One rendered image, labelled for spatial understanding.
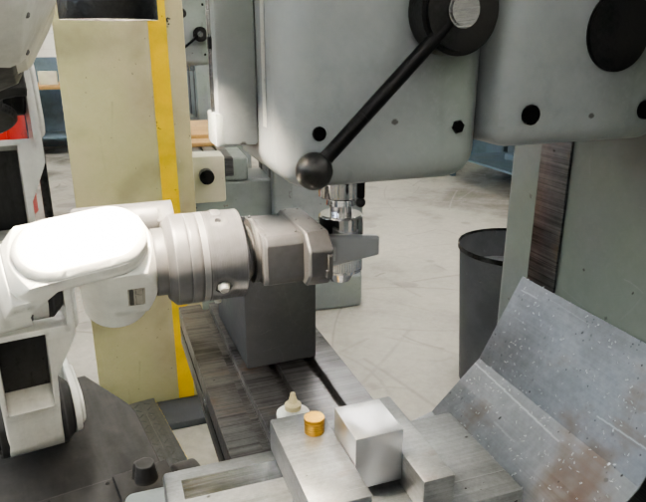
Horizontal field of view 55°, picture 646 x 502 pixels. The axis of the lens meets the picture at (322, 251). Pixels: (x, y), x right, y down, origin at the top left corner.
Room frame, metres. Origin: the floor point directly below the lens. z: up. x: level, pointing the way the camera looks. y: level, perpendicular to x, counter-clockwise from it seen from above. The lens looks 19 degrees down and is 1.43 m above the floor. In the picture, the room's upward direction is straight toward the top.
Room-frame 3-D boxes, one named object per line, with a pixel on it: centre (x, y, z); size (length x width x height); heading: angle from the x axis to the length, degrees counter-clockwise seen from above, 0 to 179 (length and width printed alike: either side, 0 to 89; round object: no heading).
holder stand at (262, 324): (1.02, 0.11, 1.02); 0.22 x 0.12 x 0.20; 21
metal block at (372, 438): (0.55, -0.05, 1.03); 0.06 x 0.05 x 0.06; 19
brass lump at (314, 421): (0.57, 0.01, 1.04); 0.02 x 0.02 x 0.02
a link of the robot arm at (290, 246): (0.60, 0.07, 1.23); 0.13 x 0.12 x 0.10; 20
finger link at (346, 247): (0.60, -0.03, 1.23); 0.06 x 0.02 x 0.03; 110
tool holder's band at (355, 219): (0.63, -0.02, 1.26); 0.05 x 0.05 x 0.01
